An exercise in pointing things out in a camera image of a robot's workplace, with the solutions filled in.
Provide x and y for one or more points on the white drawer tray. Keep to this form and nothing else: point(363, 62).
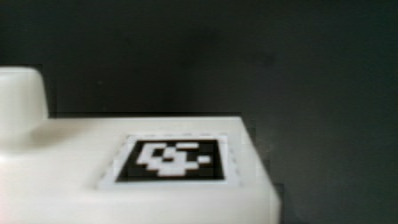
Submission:
point(125, 170)

